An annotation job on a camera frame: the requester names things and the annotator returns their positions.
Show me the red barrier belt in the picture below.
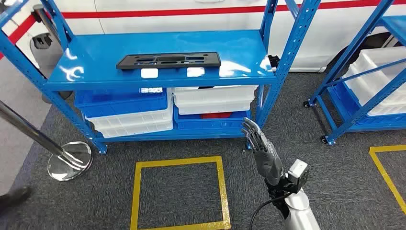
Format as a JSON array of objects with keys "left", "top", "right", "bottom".
[{"left": 0, "top": 14, "right": 38, "bottom": 61}]

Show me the blue plastic bin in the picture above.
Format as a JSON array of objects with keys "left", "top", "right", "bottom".
[
  {"left": 327, "top": 82, "right": 406, "bottom": 127},
  {"left": 74, "top": 89, "right": 168, "bottom": 119},
  {"left": 173, "top": 106, "right": 253, "bottom": 131}
]

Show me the white plastic bin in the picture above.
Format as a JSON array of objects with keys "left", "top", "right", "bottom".
[
  {"left": 342, "top": 46, "right": 406, "bottom": 116},
  {"left": 171, "top": 85, "right": 258, "bottom": 115},
  {"left": 85, "top": 95, "right": 174, "bottom": 138}
]

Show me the chrome stanchion post with base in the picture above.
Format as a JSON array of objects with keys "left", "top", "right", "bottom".
[
  {"left": 32, "top": 3, "right": 64, "bottom": 48},
  {"left": 0, "top": 101, "right": 93, "bottom": 182}
]

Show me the yellow floor tape square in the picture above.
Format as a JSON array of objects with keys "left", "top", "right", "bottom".
[
  {"left": 369, "top": 145, "right": 406, "bottom": 217},
  {"left": 130, "top": 156, "right": 232, "bottom": 230}
]

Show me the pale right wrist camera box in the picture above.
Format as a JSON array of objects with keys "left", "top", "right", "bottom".
[{"left": 287, "top": 159, "right": 310, "bottom": 188}]

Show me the black plastic plate bracket part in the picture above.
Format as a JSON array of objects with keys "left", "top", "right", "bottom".
[{"left": 115, "top": 51, "right": 222, "bottom": 70}]

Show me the white car with red stripe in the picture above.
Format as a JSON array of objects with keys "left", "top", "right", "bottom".
[{"left": 0, "top": 0, "right": 406, "bottom": 73}]

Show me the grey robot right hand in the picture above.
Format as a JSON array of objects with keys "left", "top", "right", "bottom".
[{"left": 241, "top": 116, "right": 284, "bottom": 187}]

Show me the blue metal shelf rack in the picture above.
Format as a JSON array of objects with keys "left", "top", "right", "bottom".
[
  {"left": 0, "top": 0, "right": 321, "bottom": 155},
  {"left": 303, "top": 0, "right": 406, "bottom": 146}
]

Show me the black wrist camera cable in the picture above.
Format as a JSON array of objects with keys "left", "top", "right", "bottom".
[{"left": 248, "top": 194, "right": 288, "bottom": 230}]

